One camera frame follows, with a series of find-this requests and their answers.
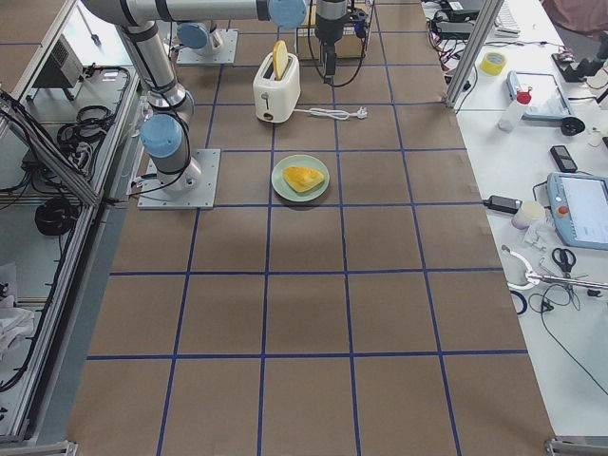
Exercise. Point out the white toaster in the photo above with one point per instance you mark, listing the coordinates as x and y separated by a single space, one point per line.
275 100

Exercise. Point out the grey control box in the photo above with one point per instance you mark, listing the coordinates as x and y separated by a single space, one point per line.
62 70

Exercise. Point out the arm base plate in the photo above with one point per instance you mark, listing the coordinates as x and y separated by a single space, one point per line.
221 49
196 188

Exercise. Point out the blue teach pendant near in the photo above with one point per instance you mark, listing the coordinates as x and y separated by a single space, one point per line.
578 205

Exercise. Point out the black tape roll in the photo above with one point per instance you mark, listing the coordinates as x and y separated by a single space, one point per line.
571 126

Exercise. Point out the white purple cup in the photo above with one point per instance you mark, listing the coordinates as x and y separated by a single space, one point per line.
527 214

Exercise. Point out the blue teach pendant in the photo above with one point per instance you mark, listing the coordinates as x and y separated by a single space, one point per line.
548 100
578 205

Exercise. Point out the toast bread slice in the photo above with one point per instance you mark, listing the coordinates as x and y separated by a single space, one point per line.
280 57

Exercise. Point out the wire shelf rack wooden boards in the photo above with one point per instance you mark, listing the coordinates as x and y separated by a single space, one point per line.
306 45

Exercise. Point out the black power adapter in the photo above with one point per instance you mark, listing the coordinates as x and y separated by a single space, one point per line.
502 204

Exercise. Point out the yellow tape roll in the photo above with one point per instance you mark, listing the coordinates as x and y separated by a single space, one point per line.
493 63

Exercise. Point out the black scissors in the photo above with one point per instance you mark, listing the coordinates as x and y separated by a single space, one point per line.
565 259

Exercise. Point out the aluminium frame post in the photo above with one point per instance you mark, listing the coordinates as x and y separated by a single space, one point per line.
484 24

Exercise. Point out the white bottle red cap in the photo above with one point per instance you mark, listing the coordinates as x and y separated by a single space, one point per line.
514 112

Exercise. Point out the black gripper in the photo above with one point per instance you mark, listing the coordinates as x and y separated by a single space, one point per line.
327 29

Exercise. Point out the blue teach pendant far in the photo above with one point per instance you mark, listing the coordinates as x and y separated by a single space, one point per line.
548 100

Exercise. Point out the green plate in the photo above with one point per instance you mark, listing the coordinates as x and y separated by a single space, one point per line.
285 191

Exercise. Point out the triangular yellow bread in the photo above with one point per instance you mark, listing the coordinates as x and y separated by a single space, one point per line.
302 179

